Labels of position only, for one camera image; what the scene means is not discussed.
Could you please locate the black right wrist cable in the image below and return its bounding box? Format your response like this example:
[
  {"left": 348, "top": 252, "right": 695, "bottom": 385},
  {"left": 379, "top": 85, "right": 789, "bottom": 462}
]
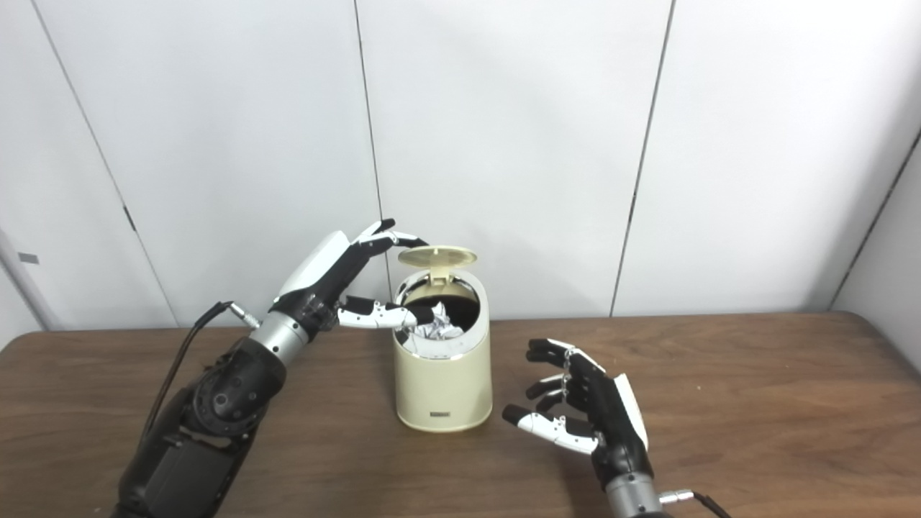
[{"left": 658, "top": 489, "right": 732, "bottom": 518}]

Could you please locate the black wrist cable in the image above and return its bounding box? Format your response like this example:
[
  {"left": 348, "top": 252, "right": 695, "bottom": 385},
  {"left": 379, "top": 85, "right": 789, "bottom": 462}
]
[
  {"left": 658, "top": 489, "right": 732, "bottom": 518},
  {"left": 140, "top": 301, "right": 261, "bottom": 441}
]

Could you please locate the cream-colored lidded bin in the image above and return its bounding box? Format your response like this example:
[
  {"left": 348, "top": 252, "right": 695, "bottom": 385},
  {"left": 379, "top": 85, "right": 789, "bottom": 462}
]
[{"left": 392, "top": 245, "right": 494, "bottom": 433}]

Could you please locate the white and black right hand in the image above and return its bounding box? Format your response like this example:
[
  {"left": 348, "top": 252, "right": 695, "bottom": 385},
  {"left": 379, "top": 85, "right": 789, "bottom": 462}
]
[{"left": 502, "top": 338, "right": 654, "bottom": 491}]

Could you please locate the white wall pole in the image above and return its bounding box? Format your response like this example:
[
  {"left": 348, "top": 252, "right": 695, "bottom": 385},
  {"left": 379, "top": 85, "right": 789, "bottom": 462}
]
[{"left": 0, "top": 229, "right": 60, "bottom": 332}]

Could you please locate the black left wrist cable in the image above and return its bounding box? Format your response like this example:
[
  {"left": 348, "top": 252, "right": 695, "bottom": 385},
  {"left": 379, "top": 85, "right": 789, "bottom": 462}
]
[{"left": 140, "top": 301, "right": 261, "bottom": 441}]

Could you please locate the white and black left hand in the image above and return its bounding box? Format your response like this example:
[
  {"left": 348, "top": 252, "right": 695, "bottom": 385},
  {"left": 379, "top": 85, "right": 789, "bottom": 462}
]
[{"left": 272, "top": 219, "right": 436, "bottom": 333}]

